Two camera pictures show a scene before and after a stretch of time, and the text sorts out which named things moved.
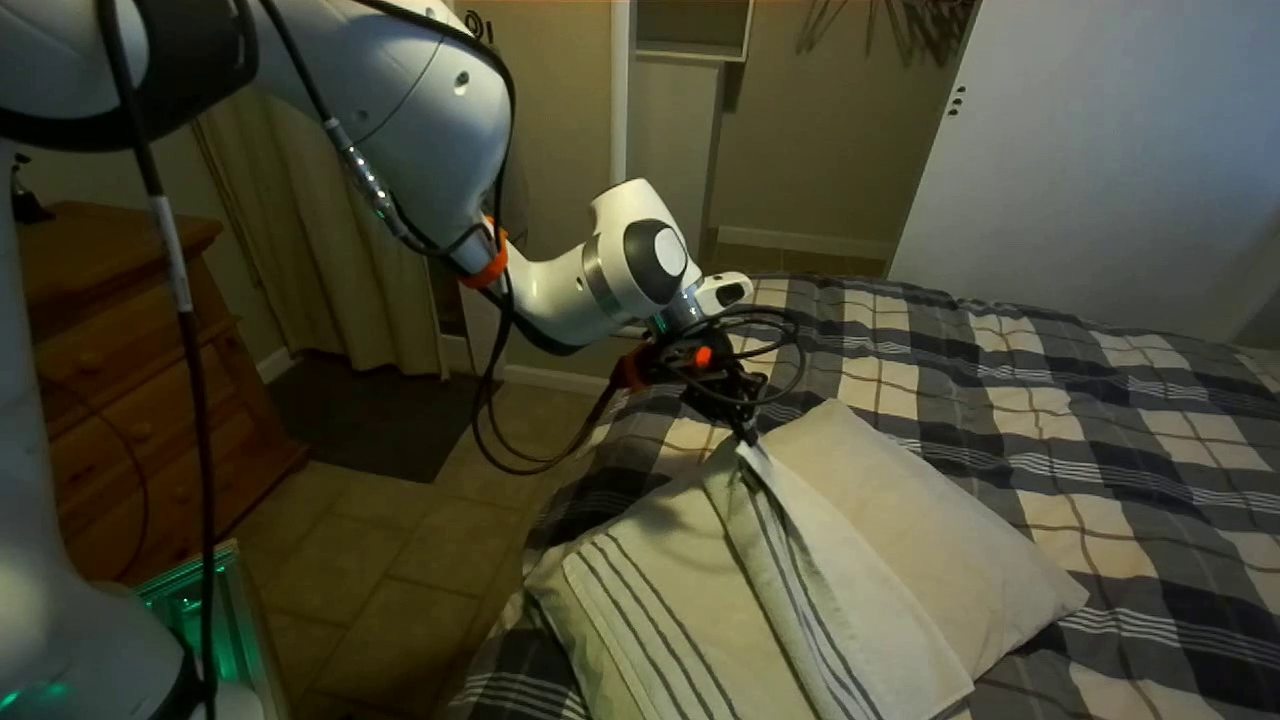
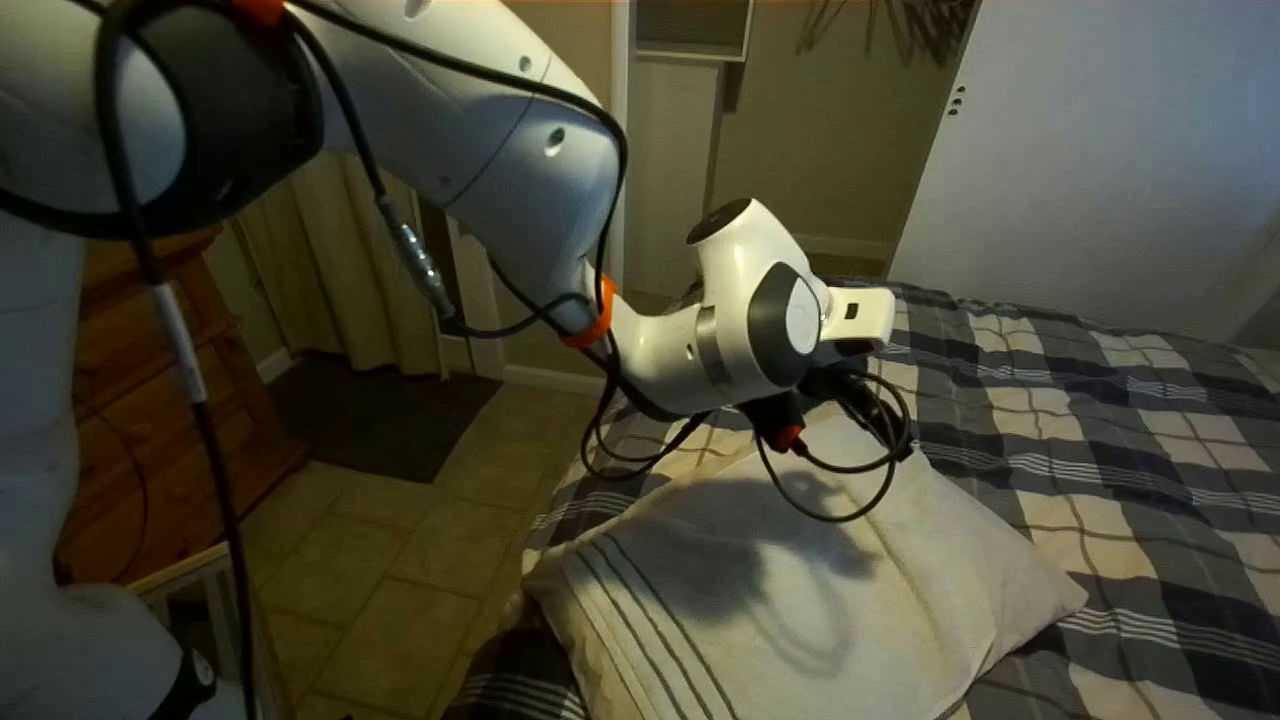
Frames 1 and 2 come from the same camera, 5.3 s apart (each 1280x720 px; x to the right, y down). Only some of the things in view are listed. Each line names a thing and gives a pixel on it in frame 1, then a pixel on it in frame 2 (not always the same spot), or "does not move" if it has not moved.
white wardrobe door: (1110, 161) does not move
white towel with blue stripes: (815, 568) does not move
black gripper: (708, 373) -> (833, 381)
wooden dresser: (114, 377) does not move
